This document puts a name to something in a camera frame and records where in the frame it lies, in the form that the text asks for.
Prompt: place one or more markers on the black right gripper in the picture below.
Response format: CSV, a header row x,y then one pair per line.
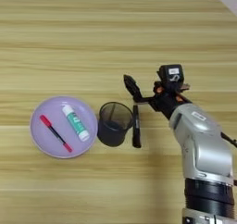
x,y
166,101

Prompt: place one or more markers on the black marker pen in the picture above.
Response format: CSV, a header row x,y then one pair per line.
x,y
136,132

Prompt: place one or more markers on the black mesh pen cup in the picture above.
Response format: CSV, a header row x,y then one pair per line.
x,y
111,135

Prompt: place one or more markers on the red capped pen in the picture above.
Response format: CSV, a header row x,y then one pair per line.
x,y
55,133

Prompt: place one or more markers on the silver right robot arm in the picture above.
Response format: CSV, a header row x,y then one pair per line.
x,y
203,153

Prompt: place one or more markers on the white green glue stick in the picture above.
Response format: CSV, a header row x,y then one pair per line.
x,y
76,123

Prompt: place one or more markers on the purple round plate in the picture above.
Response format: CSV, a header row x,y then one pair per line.
x,y
51,141

